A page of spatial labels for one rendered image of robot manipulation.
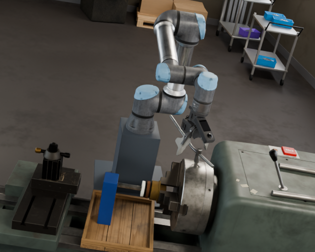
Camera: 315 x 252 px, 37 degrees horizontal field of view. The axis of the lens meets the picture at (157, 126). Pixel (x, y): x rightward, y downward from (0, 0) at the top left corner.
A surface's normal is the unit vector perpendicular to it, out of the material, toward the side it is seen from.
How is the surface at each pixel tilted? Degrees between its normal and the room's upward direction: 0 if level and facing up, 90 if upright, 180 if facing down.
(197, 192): 48
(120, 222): 0
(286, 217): 90
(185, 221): 95
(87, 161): 0
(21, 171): 0
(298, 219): 90
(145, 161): 90
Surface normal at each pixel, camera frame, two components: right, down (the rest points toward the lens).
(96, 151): 0.18, -0.87
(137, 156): 0.10, 0.47
